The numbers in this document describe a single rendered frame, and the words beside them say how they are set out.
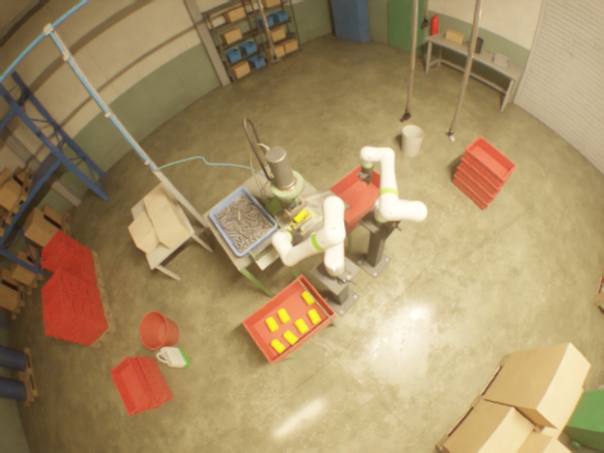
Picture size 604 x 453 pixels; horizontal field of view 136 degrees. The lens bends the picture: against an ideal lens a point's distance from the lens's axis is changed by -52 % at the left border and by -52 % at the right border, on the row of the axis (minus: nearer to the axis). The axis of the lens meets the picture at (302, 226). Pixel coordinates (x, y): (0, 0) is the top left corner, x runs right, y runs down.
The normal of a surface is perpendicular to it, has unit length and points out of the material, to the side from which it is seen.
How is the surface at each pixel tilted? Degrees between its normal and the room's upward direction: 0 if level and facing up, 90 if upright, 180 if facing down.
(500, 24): 90
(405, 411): 0
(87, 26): 90
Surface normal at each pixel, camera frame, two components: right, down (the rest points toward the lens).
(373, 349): -0.18, -0.48
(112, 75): 0.62, 0.62
